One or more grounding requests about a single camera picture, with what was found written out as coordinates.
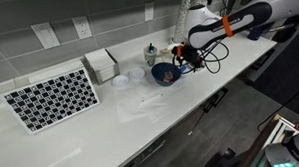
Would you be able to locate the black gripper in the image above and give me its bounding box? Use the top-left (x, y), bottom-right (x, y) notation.
top-left (172, 43), bottom-right (206, 73)

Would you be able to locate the blue cylinder plush block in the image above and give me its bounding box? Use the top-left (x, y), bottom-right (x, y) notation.
top-left (178, 63), bottom-right (188, 73)

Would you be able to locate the grey robot base green light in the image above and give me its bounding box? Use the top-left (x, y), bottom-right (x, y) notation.
top-left (263, 132), bottom-right (299, 167)

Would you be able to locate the brown plush block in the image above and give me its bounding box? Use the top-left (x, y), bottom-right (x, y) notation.
top-left (163, 71), bottom-right (175, 82)

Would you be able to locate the blue bowl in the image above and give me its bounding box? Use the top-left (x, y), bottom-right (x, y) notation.
top-left (150, 62), bottom-right (183, 88)

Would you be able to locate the salt shaker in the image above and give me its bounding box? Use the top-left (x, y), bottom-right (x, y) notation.
top-left (142, 42), bottom-right (159, 68)

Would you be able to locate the clear plastic container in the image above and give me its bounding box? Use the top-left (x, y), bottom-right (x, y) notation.
top-left (128, 67), bottom-right (147, 85)

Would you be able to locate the clear plastic sheet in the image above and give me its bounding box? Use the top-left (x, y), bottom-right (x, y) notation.
top-left (113, 88), bottom-right (172, 126)

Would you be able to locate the white round lid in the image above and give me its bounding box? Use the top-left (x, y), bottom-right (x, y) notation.
top-left (111, 74), bottom-right (131, 89)

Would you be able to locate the white napkin dispenser box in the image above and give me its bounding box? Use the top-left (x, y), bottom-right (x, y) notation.
top-left (82, 47), bottom-right (122, 86)

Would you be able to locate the dark wood cabinet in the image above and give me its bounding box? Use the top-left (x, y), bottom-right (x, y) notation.
top-left (115, 36), bottom-right (279, 167)

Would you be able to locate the black white checkerboard calibration board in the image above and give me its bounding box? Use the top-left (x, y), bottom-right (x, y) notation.
top-left (0, 63), bottom-right (102, 138)

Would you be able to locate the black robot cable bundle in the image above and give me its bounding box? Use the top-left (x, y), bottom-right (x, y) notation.
top-left (171, 38), bottom-right (231, 76)

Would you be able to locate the white wall outlet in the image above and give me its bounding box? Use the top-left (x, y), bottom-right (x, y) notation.
top-left (144, 1), bottom-right (155, 23)
top-left (71, 15), bottom-right (94, 41)

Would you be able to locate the white metal frame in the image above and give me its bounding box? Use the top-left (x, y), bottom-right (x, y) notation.
top-left (262, 114), bottom-right (299, 152)

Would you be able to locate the white blank wall plate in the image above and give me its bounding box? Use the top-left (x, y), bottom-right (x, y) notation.
top-left (30, 21), bottom-right (63, 51)

